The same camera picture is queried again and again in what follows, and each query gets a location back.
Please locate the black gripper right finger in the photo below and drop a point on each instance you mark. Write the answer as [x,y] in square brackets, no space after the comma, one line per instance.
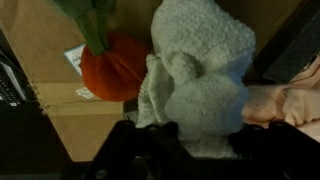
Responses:
[276,150]

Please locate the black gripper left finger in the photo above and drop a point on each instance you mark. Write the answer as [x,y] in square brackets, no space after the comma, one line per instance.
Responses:
[140,150]

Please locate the pink cloth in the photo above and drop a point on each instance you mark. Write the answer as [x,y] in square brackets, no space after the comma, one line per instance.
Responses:
[286,100]

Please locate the white towel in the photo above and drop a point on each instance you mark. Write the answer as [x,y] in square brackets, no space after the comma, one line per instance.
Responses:
[203,66]

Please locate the large cardboard box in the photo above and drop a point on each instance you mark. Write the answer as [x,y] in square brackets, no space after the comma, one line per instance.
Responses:
[66,110]

